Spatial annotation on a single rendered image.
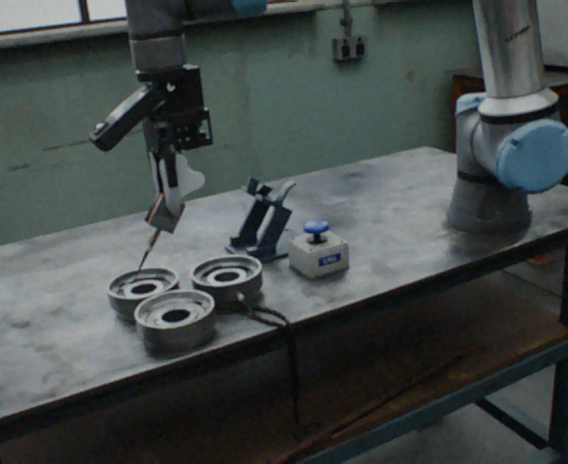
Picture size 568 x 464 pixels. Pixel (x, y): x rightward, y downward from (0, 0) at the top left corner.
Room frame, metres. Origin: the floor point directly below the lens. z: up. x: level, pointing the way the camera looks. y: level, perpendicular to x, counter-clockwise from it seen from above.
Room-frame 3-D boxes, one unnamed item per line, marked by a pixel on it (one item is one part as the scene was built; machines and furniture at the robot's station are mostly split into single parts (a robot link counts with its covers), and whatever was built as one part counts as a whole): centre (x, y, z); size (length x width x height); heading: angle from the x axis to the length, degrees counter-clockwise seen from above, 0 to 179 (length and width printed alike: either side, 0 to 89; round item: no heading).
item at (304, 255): (0.95, -0.05, 0.82); 0.08 x 0.07 x 0.05; 116
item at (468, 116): (1.07, -0.37, 0.97); 0.13 x 0.12 x 0.14; 2
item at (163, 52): (0.93, 0.16, 1.15); 0.08 x 0.08 x 0.05
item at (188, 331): (0.76, 0.16, 0.82); 0.10 x 0.10 x 0.04
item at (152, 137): (0.93, 0.15, 1.07); 0.09 x 0.08 x 0.12; 117
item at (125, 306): (0.86, 0.22, 0.82); 0.10 x 0.10 x 0.04
